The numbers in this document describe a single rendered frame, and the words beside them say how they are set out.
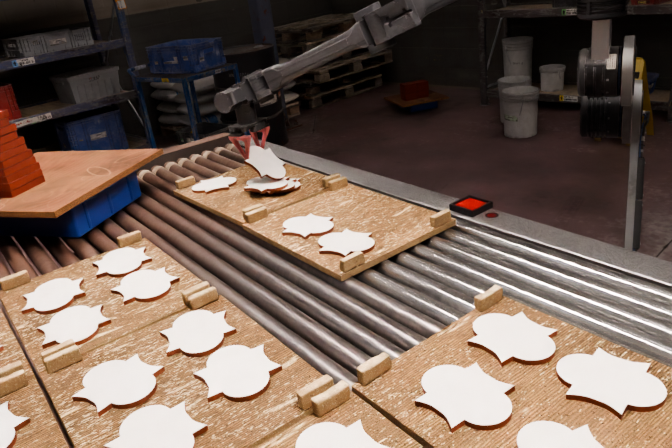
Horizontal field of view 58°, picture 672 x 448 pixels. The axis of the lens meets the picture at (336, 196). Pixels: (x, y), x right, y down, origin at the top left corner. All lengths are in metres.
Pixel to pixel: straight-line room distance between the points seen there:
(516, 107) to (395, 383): 4.26
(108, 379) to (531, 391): 0.66
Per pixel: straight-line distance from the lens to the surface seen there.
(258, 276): 1.36
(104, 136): 5.82
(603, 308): 1.18
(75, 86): 5.66
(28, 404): 1.14
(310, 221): 1.50
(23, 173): 1.90
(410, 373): 0.98
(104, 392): 1.08
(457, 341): 1.04
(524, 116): 5.12
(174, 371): 1.09
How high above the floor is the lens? 1.54
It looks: 21 degrees down
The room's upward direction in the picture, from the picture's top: 7 degrees counter-clockwise
